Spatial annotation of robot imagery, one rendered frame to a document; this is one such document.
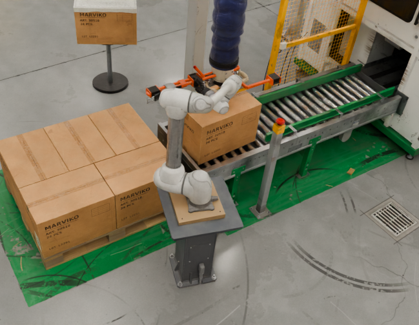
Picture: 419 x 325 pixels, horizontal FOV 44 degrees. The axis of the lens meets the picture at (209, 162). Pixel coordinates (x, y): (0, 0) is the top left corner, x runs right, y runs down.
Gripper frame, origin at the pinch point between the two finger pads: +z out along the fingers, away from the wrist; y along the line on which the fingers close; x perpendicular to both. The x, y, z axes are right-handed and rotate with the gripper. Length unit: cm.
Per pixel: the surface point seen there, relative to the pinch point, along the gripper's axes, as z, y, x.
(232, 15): -10, -53, 21
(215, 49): -1.0, -22.8, 16.5
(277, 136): -54, 32, 45
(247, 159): -35, 68, 36
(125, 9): 160, 23, 24
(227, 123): -20.1, 35.2, 21.7
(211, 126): -20.8, 31.7, 5.5
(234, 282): -100, 124, -16
